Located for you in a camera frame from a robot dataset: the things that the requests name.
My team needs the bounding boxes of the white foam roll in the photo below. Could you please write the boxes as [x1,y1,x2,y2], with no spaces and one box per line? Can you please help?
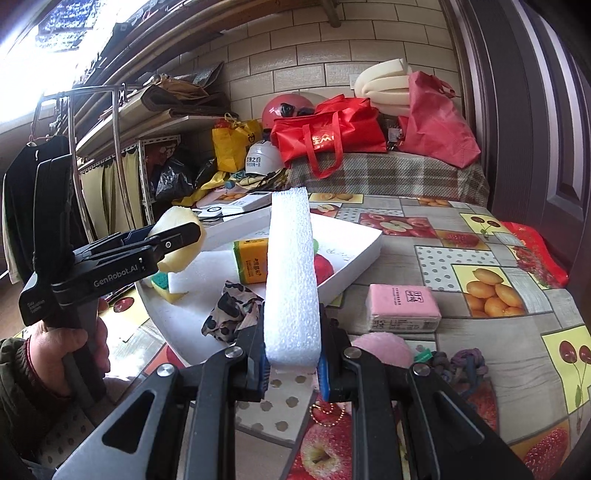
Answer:
[353,63,416,116]

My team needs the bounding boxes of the green and yellow sponge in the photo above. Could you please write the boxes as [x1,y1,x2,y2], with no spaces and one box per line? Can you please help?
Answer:
[147,271,190,303]

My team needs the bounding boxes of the grey purple knitted cord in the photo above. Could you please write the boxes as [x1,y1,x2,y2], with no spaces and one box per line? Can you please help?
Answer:
[429,348,490,398]

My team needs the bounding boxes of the white foam slab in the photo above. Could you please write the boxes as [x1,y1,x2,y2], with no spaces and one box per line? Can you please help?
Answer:
[167,251,243,294]

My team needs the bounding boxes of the metal storage shelf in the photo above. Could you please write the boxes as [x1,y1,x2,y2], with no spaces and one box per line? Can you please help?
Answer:
[74,60,232,232]

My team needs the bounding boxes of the beige curtain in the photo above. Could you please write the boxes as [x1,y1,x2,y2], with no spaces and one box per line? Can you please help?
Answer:
[81,143,144,241]

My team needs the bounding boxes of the yellow cloth pile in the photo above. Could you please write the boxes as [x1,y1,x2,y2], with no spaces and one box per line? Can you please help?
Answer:
[173,168,287,206]

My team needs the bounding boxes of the red tote bag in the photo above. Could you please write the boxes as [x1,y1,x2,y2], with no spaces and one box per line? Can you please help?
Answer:
[270,95,389,180]

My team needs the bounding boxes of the dark hanging jacket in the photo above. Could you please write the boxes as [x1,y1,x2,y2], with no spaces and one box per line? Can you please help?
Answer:
[2,136,77,282]

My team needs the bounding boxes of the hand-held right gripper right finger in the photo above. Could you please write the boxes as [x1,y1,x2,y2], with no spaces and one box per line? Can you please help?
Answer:
[316,305,534,480]

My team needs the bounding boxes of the yellow shopping bag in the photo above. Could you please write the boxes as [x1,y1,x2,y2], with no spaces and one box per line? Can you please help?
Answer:
[211,113,264,172]

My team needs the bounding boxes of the red non-woven bag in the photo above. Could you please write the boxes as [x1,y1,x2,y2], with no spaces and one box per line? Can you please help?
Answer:
[398,71,482,169]

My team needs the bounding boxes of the white helmet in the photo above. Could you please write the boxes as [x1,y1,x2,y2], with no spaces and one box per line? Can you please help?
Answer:
[244,140,286,176]

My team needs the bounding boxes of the fruit print tablecloth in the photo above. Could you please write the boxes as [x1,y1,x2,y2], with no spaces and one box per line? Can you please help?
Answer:
[37,191,591,480]

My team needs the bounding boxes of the white cardboard box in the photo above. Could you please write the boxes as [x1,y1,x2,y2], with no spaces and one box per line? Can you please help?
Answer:
[203,210,384,305]

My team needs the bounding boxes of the red helmet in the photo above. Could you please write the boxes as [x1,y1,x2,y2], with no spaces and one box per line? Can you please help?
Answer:
[262,93,333,134]

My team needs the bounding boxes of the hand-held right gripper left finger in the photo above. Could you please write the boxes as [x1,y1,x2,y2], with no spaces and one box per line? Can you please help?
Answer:
[52,318,271,480]

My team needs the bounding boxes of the red plush toy with eyes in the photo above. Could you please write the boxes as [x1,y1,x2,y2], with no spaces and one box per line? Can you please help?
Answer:
[313,240,335,284]

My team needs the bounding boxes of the white foam block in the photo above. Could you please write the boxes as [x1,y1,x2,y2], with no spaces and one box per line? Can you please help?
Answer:
[263,187,322,370]

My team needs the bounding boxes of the pink round puff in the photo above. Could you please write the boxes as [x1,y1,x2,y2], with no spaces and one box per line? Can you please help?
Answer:
[352,333,415,368]

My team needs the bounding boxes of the pink tissue pack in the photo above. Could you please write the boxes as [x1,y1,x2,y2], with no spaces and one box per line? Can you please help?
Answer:
[365,284,441,334]

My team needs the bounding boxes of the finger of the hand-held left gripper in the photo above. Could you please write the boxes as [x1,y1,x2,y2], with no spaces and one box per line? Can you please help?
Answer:
[88,222,201,273]
[71,229,158,259]

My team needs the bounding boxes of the person's left forearm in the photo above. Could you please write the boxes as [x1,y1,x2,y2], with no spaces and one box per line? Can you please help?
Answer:
[0,337,70,467]

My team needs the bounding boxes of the leopard print cloth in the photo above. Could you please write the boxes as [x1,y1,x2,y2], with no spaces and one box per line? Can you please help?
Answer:
[201,280,265,344]

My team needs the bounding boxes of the gold ball chain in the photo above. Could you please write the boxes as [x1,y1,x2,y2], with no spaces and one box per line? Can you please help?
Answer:
[309,401,354,428]

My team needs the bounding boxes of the black plastic bag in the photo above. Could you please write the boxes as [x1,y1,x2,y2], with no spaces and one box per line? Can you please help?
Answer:
[154,159,195,201]

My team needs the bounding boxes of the yellow drink carton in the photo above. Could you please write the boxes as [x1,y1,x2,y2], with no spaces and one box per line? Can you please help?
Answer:
[232,237,269,284]

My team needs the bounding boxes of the plaid blanket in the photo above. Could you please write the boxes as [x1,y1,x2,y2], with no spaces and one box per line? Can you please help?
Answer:
[284,150,490,208]

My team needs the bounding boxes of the dark panelled door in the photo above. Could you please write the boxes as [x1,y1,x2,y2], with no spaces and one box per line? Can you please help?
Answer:
[438,0,591,296]

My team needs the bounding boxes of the metal clothes rack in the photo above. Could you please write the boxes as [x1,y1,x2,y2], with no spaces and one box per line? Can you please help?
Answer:
[30,85,130,232]

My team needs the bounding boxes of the pale yellow foam piece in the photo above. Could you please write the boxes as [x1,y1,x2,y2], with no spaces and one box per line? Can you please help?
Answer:
[148,206,208,275]

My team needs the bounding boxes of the red printed bag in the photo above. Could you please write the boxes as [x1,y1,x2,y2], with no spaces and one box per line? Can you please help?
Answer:
[501,222,570,289]

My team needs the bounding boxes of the brown cardboard pieces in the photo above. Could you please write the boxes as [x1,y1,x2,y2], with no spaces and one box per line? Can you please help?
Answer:
[139,62,227,121]

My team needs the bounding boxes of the white product box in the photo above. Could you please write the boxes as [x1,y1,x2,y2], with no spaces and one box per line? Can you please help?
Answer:
[191,191,273,217]

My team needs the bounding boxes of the person's left hand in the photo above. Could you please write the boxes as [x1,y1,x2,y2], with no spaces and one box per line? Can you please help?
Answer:
[25,295,112,398]

